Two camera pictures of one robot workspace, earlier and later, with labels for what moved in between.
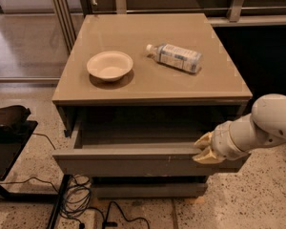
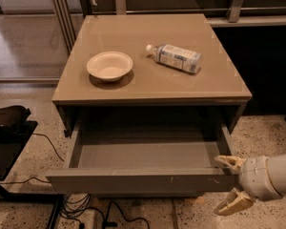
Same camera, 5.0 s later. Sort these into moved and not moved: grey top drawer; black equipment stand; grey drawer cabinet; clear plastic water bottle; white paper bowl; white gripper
Moved: grey top drawer; white gripper
Not moved: clear plastic water bottle; white paper bowl; black equipment stand; grey drawer cabinet
